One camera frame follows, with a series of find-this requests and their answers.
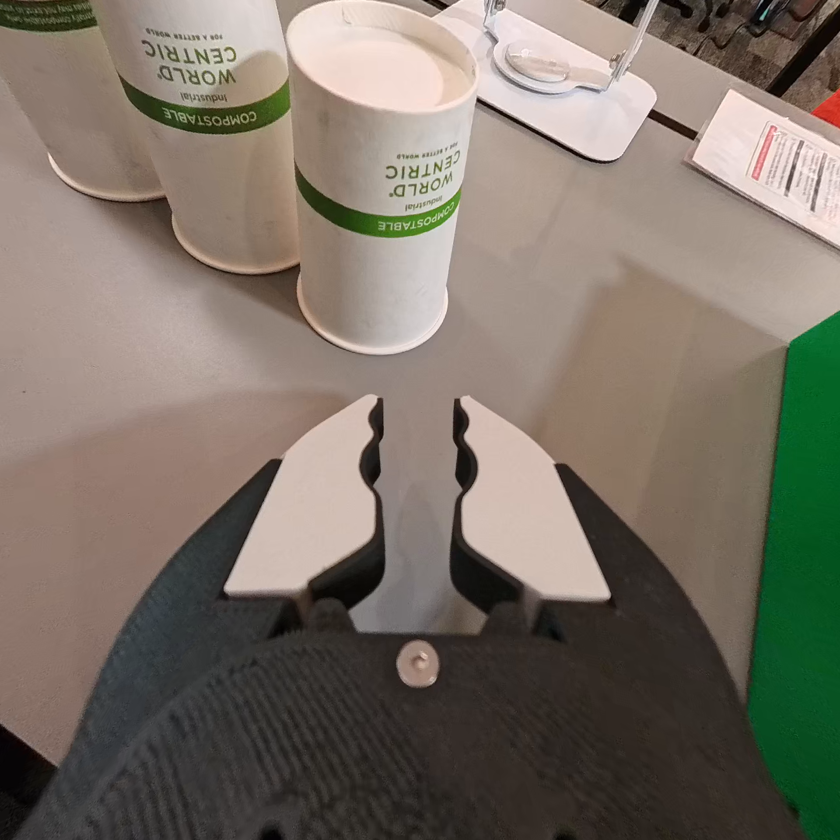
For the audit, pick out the grey desk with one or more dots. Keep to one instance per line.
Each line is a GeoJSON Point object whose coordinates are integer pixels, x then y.
{"type": "Point", "coordinates": [164, 394]}

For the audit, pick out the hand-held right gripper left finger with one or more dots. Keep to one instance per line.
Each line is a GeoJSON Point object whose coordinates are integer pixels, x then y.
{"type": "Point", "coordinates": [302, 525]}

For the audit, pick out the white paper cup green band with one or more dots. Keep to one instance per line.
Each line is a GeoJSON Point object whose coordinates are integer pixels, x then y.
{"type": "Point", "coordinates": [79, 118]}
{"type": "Point", "coordinates": [374, 282]}
{"type": "Point", "coordinates": [223, 197]}

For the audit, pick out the green plastic box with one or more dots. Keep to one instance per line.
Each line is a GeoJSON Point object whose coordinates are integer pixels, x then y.
{"type": "Point", "coordinates": [807, 525]}

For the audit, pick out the wooden document stand white base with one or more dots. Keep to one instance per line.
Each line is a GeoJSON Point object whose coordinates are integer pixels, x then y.
{"type": "Point", "coordinates": [590, 124]}

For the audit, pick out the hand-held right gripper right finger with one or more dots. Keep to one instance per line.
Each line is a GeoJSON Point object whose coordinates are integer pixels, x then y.
{"type": "Point", "coordinates": [531, 525]}

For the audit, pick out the laminated paper sheet red label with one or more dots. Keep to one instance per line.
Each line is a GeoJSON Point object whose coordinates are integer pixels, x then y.
{"type": "Point", "coordinates": [741, 151]}

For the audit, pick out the orange traffic cone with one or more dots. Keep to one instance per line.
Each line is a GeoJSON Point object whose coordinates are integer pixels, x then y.
{"type": "Point", "coordinates": [828, 109]}

